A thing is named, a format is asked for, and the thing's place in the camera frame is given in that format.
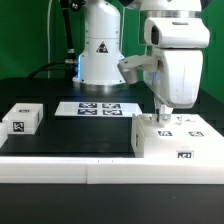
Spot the white front fence bar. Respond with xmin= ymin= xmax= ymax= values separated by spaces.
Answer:
xmin=0 ymin=157 xmax=224 ymax=184

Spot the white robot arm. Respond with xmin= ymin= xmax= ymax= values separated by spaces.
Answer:
xmin=73 ymin=0 xmax=210 ymax=123

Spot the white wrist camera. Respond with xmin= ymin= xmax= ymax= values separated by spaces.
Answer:
xmin=117 ymin=55 xmax=158 ymax=84

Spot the white cabinet top box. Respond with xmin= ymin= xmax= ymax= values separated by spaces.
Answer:
xmin=2 ymin=103 xmax=43 ymax=134

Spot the white marker sheet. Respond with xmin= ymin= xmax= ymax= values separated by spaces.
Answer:
xmin=55 ymin=102 xmax=142 ymax=117

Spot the white cabinet body box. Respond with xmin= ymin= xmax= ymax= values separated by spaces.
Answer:
xmin=133 ymin=115 xmax=224 ymax=160

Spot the white thin cable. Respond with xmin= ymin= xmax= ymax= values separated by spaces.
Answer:
xmin=46 ymin=0 xmax=54 ymax=79

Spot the white cabinet door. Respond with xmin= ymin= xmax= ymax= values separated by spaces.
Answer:
xmin=131 ymin=114 xmax=174 ymax=150
xmin=172 ymin=114 xmax=224 ymax=144

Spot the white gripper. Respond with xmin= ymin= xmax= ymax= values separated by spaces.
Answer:
xmin=144 ymin=17 xmax=210 ymax=124

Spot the black cable bundle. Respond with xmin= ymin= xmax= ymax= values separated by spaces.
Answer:
xmin=27 ymin=0 xmax=86 ymax=80

